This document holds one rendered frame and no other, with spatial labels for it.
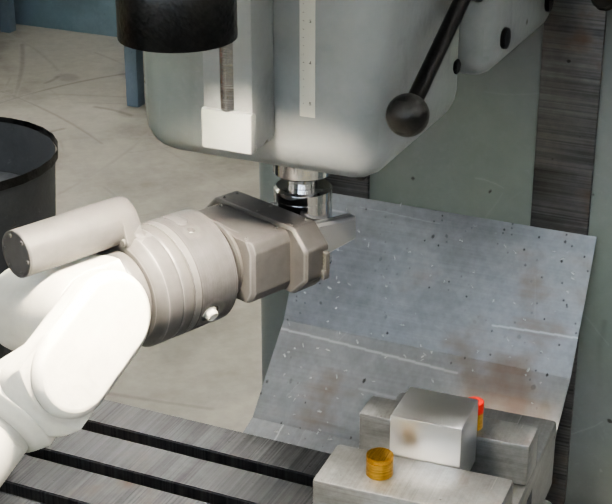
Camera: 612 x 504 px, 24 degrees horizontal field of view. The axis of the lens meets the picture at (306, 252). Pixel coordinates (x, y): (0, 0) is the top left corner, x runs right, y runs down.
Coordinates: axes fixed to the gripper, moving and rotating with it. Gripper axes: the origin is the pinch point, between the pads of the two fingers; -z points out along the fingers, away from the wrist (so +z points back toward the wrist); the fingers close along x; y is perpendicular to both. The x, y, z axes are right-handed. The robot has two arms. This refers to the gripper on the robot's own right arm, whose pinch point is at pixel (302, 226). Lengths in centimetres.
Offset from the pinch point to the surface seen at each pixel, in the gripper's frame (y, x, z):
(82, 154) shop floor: 121, 303, -195
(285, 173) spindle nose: -5.3, -0.5, 2.4
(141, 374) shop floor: 122, 169, -113
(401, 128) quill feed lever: -13.8, -16.0, 6.5
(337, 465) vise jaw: 17.6, -7.7, 3.5
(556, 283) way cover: 16.9, 0.3, -36.7
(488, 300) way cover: 19.6, 6.1, -33.0
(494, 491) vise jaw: 17.5, -19.0, -2.6
